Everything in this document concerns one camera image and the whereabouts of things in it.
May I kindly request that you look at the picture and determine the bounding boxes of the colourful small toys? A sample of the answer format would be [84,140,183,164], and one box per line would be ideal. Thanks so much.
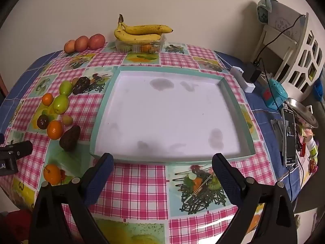
[296,124,320,176]

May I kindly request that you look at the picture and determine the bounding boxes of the dark brown passion fruit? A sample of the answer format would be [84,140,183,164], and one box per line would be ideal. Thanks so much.
[37,114,50,130]

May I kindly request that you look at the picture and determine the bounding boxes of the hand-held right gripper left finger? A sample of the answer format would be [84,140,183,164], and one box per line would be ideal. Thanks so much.
[29,152,115,244]

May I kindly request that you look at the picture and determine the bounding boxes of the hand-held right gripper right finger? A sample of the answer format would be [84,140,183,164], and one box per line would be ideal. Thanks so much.
[211,153,297,244]

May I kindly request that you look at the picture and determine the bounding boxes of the metal bowl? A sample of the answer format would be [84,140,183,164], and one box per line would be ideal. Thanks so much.
[286,98,319,130]

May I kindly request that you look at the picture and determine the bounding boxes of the wrinkled dark brown avocado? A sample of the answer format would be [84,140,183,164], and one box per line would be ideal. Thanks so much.
[73,77,91,95]

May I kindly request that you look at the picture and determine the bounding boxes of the clear plastic container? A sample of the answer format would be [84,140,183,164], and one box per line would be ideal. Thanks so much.
[115,34,167,54]

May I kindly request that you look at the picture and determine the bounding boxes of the round green plum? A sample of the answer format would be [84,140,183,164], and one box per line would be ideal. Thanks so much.
[52,95,70,115]

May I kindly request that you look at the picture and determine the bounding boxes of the medium red apple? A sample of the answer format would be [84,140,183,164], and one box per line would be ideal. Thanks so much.
[74,36,89,52]

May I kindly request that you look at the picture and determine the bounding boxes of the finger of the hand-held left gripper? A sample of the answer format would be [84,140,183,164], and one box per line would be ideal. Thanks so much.
[9,140,33,159]

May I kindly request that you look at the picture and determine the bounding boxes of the smooth dark avocado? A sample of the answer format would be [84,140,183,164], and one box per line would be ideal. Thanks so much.
[59,125,81,152]

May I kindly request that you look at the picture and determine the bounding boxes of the white printed cloth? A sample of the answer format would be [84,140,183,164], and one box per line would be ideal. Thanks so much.
[256,0,305,42]

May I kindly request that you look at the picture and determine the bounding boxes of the grey phone stand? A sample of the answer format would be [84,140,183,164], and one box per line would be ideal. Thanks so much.
[270,118,285,153]

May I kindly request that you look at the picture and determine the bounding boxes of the white tray with teal rim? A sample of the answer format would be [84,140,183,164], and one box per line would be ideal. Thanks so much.
[89,66,256,163]

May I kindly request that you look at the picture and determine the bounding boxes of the pink checked printed tablecloth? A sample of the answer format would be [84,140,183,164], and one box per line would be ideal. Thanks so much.
[0,42,277,244]

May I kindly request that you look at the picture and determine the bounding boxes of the teal plastic toy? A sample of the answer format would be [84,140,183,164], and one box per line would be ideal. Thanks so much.
[263,78,288,110]

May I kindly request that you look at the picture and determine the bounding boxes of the small orange apple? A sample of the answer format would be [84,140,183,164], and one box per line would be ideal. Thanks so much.
[64,40,76,54]

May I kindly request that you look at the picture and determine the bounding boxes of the blue phone cable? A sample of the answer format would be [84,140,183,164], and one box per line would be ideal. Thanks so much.
[287,165,304,201]

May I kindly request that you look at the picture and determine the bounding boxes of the yellow banana bunch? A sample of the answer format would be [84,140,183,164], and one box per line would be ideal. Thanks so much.
[114,14,173,41]

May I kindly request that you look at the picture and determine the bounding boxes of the black cable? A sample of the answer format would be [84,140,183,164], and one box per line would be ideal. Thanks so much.
[254,14,306,65]

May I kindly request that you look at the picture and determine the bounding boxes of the black smartphone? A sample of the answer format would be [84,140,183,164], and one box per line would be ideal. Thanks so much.
[281,107,297,166]

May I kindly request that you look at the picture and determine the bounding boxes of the black power adapter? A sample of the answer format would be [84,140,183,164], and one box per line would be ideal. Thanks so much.
[242,62,262,84]

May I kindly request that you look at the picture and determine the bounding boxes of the red cloth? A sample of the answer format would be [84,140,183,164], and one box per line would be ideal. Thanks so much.
[0,211,29,244]

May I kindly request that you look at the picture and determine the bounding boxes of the large red apple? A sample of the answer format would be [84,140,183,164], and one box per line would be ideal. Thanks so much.
[88,34,106,50]

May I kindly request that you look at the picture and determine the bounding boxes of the oval green plum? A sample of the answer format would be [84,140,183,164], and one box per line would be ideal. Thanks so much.
[59,81,73,95]

